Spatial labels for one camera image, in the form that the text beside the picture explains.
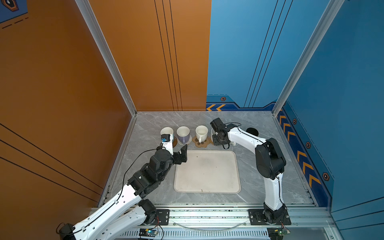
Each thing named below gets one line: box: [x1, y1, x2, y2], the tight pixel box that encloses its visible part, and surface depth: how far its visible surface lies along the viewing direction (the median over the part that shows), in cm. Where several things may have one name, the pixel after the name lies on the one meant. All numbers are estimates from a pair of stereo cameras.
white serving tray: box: [173, 150, 241, 194], surface depth 90 cm
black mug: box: [246, 127, 259, 137], surface depth 98 cm
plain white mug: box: [195, 125, 209, 143], surface depth 97 cm
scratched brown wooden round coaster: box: [172, 136, 178, 148], surface depth 104 cm
